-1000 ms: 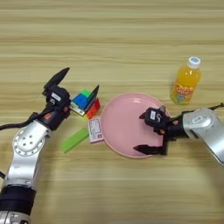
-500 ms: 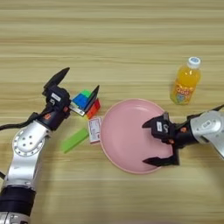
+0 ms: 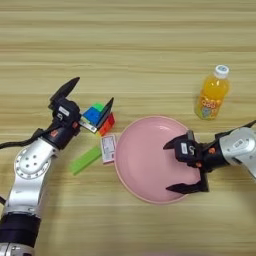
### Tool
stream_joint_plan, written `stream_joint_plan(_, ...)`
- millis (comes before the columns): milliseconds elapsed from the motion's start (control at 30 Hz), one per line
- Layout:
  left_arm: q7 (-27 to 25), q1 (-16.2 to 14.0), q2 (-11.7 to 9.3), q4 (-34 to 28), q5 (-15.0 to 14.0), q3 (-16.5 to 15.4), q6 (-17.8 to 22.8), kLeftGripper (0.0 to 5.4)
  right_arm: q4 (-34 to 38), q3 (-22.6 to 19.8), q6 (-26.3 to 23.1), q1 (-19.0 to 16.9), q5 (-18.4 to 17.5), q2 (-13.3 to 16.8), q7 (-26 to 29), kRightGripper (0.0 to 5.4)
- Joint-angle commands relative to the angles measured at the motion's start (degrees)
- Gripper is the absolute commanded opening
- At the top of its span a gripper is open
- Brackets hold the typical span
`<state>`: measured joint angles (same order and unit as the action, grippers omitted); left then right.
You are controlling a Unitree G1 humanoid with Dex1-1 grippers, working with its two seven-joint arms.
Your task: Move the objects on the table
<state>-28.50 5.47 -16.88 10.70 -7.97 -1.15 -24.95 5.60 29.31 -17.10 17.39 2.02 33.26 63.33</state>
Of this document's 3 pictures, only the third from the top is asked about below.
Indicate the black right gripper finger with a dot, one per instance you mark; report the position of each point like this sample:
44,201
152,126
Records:
186,188
175,141

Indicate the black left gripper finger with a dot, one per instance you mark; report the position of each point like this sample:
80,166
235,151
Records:
66,88
106,111

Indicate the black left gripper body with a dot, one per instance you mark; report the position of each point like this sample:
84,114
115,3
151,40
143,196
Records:
61,135

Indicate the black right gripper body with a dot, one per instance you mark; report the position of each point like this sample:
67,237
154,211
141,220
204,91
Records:
210,156

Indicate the multicoloured puzzle cube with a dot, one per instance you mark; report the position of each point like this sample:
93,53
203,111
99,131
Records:
92,115

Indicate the pink round plate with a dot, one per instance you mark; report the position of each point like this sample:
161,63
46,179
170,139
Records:
143,163

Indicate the orange juice bottle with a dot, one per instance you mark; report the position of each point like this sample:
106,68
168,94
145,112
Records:
211,96

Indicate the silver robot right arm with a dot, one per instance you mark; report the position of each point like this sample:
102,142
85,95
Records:
238,145

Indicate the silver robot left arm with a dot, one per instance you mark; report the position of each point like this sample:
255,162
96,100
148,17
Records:
28,173

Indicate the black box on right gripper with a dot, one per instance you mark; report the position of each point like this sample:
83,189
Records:
185,150

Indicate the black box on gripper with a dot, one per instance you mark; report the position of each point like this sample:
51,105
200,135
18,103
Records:
185,150
65,111

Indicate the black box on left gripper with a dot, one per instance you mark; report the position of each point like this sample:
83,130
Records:
65,111

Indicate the green rectangular block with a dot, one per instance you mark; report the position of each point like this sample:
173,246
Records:
85,160

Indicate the small pink white card box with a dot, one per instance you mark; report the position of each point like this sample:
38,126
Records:
108,149

